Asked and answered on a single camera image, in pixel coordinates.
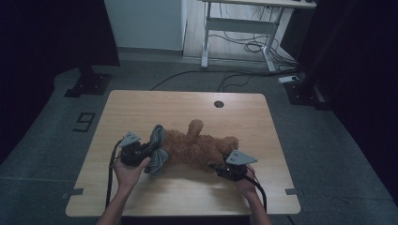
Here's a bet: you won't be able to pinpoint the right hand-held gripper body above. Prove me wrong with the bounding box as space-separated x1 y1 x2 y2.
215 149 259 183

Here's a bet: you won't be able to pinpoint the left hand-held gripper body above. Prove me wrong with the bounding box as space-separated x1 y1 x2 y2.
119 131 152 168

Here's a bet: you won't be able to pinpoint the brown teddy bear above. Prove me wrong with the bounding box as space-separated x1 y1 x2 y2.
161 118 239 173

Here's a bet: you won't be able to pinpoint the white desk frame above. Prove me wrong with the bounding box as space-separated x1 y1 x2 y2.
200 0 317 74

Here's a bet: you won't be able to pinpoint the grey tape piece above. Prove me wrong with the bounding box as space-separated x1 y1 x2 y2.
284 187 305 197
61 187 84 201

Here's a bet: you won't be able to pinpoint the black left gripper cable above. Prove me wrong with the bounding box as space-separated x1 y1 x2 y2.
105 139 125 209

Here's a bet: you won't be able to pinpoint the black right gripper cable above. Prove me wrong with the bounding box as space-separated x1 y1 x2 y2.
239 172 268 213

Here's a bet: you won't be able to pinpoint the white cabinet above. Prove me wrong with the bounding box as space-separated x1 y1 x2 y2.
103 0 188 53

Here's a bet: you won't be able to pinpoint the tangled black cables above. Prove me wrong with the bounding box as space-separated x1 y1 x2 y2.
208 30 298 68

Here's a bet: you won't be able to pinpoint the black stand base plate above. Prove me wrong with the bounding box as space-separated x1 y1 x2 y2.
283 78 333 112
63 65 114 98

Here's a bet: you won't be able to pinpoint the person's left hand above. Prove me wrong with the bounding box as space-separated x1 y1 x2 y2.
112 155 152 189

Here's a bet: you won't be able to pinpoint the grey cloth garment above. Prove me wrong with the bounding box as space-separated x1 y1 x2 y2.
145 124 171 176

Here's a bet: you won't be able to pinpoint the dark curtain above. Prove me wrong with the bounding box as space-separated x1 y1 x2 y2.
0 0 120 165
296 0 398 203

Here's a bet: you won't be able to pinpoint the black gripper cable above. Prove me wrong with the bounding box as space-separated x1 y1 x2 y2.
105 139 125 209
239 172 268 213

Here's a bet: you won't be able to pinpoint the long black floor cable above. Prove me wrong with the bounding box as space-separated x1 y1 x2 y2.
149 67 299 92

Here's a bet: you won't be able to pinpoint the person's right hand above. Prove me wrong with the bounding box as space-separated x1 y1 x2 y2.
234 166 258 197

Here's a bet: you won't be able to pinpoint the white power strip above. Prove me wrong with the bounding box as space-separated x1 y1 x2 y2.
278 75 300 84

